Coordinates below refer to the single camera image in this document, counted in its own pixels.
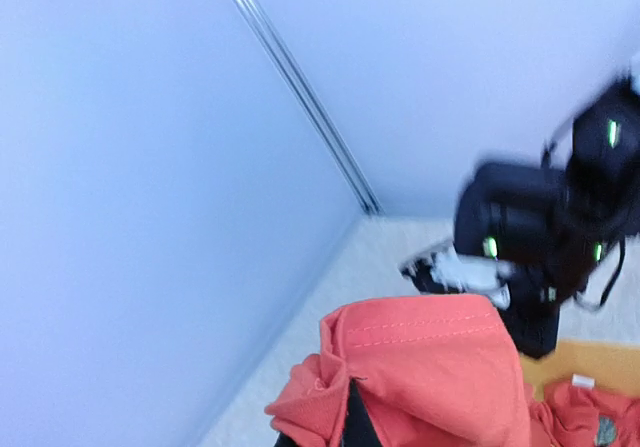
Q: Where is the right aluminium corner post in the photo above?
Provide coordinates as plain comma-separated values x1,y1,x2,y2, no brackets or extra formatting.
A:
233,0,383,216

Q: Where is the red t-shirt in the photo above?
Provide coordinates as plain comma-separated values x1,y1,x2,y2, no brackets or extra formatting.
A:
266,295,639,446

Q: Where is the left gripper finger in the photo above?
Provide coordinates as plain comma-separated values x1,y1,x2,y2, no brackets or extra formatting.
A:
340,380,382,447

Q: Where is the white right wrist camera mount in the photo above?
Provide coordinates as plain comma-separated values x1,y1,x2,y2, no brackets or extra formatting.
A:
399,240,515,310

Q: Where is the yellow plastic basket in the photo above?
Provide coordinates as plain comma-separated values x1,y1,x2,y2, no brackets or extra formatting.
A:
520,340,639,400

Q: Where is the white neck label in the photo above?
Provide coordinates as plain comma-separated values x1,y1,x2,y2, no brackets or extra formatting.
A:
571,374,595,389

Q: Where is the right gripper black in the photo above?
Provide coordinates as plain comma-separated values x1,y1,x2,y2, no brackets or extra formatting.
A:
499,266,560,359

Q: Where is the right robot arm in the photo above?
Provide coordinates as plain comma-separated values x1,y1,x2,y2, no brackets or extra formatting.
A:
454,75,639,359

